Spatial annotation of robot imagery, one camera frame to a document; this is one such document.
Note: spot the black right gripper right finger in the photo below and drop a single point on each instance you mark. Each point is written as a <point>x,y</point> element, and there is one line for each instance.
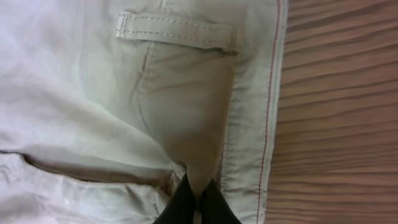
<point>214,208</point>

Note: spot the beige khaki shorts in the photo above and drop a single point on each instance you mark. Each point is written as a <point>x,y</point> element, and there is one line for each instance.
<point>106,106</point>

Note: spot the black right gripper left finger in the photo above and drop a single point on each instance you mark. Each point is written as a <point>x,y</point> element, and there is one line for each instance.
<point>180,209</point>

